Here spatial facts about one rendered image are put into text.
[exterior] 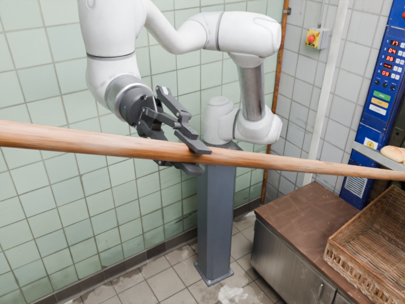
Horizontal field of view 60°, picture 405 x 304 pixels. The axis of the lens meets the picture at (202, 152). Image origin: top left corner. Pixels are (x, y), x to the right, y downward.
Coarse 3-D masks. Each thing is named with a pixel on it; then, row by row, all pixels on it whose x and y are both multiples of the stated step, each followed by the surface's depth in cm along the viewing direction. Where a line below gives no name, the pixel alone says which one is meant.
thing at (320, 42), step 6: (312, 30) 192; (318, 30) 190; (324, 30) 189; (306, 36) 198; (318, 36) 190; (324, 36) 191; (306, 42) 198; (312, 42) 195; (318, 42) 192; (324, 42) 193; (318, 48) 193
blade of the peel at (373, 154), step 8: (352, 144) 140; (360, 144) 138; (360, 152) 138; (368, 152) 135; (376, 152) 153; (376, 160) 133; (384, 160) 131; (392, 160) 148; (392, 168) 128; (400, 168) 126
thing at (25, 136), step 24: (0, 120) 39; (0, 144) 39; (24, 144) 40; (48, 144) 41; (72, 144) 43; (96, 144) 45; (120, 144) 47; (144, 144) 50; (168, 144) 52; (264, 168) 67; (288, 168) 71; (312, 168) 76; (336, 168) 83; (360, 168) 91
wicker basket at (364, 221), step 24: (384, 192) 181; (360, 216) 175; (384, 216) 188; (336, 240) 174; (360, 240) 186; (384, 240) 186; (336, 264) 169; (360, 264) 156; (384, 264) 173; (360, 288) 161; (384, 288) 149
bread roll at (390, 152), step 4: (384, 148) 151; (388, 148) 150; (392, 148) 149; (396, 148) 148; (380, 152) 153; (384, 152) 150; (388, 152) 149; (392, 152) 148; (396, 152) 147; (400, 152) 147; (388, 156) 149; (392, 156) 147; (396, 156) 147; (400, 156) 146; (396, 160) 147; (400, 160) 147
